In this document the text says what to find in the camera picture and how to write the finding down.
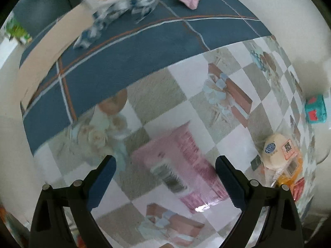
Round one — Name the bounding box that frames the red snack packet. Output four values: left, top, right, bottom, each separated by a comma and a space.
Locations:
291, 178, 306, 202

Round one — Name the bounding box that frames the yellow cake packet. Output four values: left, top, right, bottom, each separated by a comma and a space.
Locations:
273, 157, 303, 186

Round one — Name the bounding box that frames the green printed package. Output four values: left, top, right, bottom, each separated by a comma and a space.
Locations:
5, 13, 33, 44

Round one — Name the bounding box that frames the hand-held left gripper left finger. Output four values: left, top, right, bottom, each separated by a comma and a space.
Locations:
29, 155, 117, 248

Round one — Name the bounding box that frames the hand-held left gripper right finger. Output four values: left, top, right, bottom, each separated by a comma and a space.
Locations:
215, 155, 304, 248

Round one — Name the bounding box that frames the white bun packet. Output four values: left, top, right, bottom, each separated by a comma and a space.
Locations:
260, 133, 303, 176

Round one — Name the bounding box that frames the pink snack packet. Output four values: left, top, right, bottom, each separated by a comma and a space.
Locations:
131, 123, 230, 213

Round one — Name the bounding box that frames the teal tin box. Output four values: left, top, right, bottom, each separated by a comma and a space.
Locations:
305, 95, 327, 124

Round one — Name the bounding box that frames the blue white crumpled wrapper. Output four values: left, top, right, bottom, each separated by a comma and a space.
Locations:
73, 0, 163, 50

